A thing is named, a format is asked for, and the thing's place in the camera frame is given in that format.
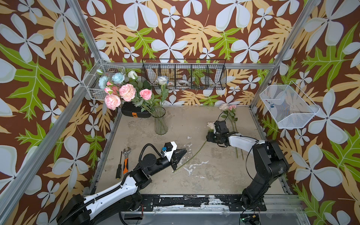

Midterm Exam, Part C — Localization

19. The light blue flower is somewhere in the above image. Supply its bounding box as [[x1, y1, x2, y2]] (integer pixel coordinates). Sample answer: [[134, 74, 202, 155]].
[[112, 72, 125, 84]]

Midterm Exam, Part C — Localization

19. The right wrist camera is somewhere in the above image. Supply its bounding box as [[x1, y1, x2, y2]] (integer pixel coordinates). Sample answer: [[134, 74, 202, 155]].
[[214, 121, 229, 136]]

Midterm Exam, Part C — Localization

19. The black screwdriver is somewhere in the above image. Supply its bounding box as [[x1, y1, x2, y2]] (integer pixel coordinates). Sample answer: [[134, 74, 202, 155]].
[[116, 151, 123, 180]]

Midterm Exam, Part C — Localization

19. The black mounting rail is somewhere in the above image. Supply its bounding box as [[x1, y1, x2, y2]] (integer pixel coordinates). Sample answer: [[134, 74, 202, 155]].
[[133, 193, 267, 212]]

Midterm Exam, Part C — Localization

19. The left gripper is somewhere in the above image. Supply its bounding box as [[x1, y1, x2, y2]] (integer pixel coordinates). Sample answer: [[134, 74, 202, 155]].
[[148, 147, 185, 177]]

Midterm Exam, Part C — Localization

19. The white wire basket left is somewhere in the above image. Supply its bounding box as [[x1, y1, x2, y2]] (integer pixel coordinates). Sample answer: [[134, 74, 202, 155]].
[[83, 61, 125, 101]]

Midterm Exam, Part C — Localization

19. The white mesh basket right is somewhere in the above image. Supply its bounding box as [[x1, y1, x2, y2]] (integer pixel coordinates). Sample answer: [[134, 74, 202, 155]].
[[260, 82, 320, 129]]

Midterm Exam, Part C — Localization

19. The small pink bud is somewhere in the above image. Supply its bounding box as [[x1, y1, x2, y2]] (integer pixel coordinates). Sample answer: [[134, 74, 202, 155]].
[[104, 87, 113, 95]]

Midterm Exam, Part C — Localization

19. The large pink carnation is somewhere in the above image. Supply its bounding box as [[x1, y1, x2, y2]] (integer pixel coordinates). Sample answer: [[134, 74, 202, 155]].
[[119, 84, 137, 102]]

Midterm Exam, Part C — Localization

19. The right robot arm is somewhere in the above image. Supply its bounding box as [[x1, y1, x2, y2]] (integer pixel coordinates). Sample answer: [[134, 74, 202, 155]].
[[206, 121, 290, 210]]

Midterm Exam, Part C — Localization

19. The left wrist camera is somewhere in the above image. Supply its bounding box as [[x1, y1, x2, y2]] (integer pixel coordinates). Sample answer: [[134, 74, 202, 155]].
[[160, 141, 177, 162]]

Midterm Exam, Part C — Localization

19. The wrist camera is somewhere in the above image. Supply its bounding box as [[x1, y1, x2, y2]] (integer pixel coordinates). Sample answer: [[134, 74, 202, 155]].
[[160, 141, 177, 162], [214, 121, 229, 136]]

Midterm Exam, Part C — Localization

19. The bluish white rose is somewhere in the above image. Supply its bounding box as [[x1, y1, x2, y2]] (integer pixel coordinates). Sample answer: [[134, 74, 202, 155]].
[[157, 76, 169, 85]]

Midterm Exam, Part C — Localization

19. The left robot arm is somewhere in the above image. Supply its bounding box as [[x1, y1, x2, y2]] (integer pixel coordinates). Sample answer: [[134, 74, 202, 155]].
[[56, 142, 187, 225]]

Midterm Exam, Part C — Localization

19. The pink rose in vase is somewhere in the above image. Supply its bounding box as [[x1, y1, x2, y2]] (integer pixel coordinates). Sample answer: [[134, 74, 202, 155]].
[[140, 89, 152, 100]]

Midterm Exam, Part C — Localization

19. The black wire basket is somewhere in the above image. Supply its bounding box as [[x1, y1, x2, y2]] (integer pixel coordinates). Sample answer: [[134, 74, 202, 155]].
[[141, 59, 227, 90]]

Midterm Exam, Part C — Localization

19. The adjustable wrench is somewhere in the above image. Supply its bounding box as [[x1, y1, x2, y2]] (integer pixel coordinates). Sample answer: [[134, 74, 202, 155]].
[[123, 147, 131, 174]]

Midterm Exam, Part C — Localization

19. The clear glass vase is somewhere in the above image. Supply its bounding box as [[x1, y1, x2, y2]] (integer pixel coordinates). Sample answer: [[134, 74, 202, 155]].
[[152, 106, 168, 135]]

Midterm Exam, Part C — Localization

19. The black orange tool case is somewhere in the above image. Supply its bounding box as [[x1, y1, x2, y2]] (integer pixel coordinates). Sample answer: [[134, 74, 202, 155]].
[[121, 102, 151, 118]]

